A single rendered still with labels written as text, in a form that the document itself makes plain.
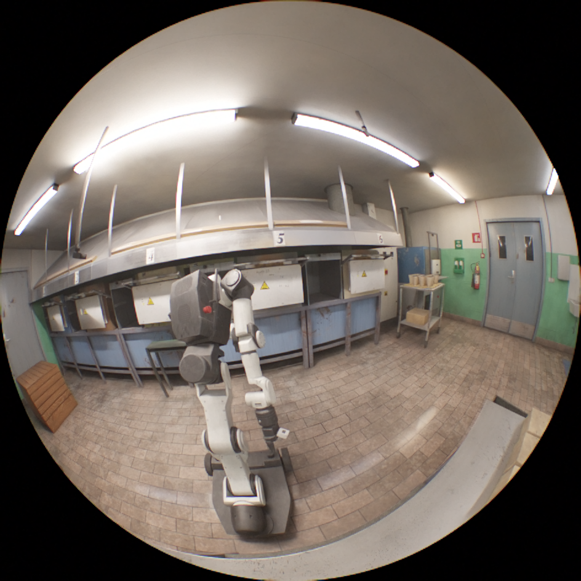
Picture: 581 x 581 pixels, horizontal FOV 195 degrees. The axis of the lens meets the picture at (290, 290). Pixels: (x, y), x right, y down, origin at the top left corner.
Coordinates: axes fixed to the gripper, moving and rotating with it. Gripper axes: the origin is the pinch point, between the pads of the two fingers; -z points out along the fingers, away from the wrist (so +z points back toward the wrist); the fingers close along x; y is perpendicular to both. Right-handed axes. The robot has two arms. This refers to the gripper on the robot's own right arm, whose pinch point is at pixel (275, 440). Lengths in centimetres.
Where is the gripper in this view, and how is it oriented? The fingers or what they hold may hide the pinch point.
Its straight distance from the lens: 87.2
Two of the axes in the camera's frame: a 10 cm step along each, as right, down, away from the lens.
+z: -2.5, -9.2, 2.9
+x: 2.1, 2.4, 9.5
